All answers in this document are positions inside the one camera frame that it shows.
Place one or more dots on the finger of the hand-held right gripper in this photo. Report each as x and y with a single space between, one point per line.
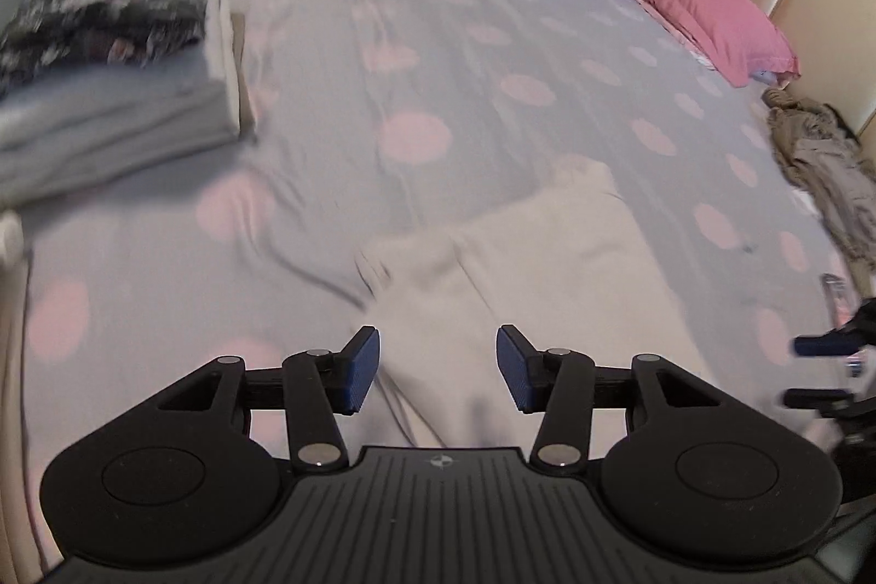
814 399
818 344

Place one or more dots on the stack of white folded clothes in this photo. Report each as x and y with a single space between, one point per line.
102 125

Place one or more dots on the off-white garment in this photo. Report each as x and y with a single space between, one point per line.
540 255

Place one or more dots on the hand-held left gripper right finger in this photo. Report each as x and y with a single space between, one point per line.
517 370

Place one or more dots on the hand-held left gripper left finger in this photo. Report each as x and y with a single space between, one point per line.
359 370

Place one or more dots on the dark floral folded garment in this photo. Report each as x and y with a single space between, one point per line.
96 23

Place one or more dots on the grey pink-dotted bed sheet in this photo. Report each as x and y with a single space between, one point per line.
445 43

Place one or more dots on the beige crumpled garment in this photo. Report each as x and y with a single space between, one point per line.
821 160

